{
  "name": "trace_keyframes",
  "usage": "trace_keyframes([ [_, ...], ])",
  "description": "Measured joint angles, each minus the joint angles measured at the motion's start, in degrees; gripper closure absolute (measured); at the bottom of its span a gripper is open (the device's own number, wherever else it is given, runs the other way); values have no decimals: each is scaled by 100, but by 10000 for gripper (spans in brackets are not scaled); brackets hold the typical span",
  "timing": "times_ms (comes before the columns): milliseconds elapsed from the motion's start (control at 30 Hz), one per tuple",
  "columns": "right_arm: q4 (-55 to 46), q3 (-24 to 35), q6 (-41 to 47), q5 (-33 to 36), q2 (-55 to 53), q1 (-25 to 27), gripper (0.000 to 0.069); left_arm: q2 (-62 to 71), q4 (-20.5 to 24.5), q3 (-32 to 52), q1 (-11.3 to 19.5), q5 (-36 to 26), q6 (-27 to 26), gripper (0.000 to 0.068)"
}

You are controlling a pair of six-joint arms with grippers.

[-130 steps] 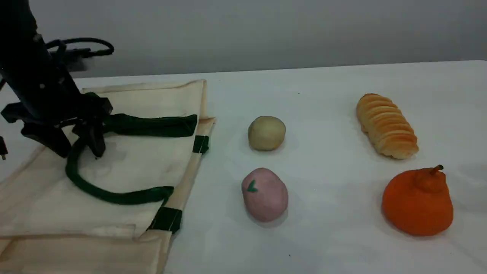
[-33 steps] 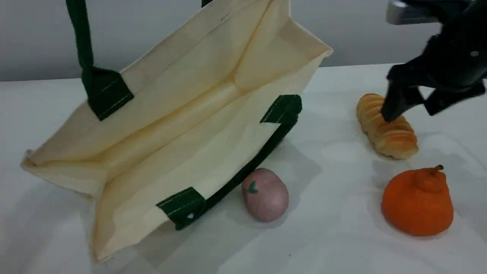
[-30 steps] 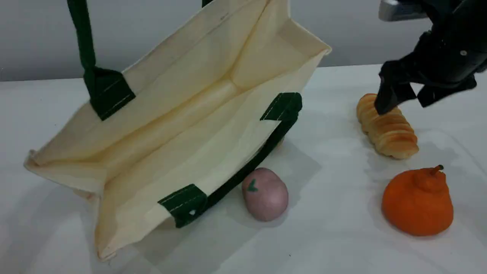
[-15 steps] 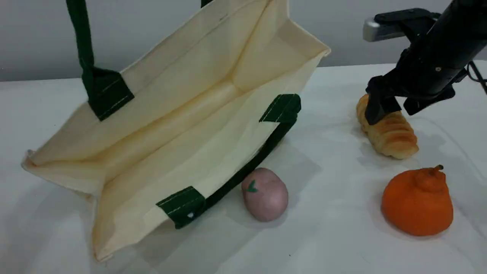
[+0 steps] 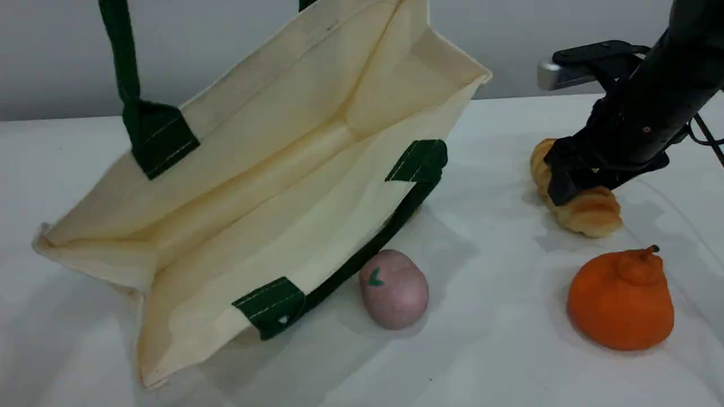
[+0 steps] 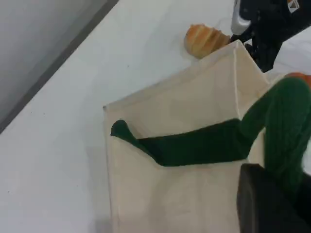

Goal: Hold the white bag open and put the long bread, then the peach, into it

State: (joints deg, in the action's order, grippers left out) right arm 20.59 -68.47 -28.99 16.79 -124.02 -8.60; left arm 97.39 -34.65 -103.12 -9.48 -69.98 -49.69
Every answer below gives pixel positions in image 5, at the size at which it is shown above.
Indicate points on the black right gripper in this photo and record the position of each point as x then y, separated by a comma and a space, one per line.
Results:
639, 130

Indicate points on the long ridged bread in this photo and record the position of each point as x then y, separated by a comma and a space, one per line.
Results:
594, 212

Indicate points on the pink peach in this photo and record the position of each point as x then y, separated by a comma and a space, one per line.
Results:
396, 294

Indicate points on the orange tangerine with stem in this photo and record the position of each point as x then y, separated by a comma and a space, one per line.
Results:
619, 302

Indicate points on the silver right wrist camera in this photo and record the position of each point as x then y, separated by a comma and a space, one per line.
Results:
551, 76

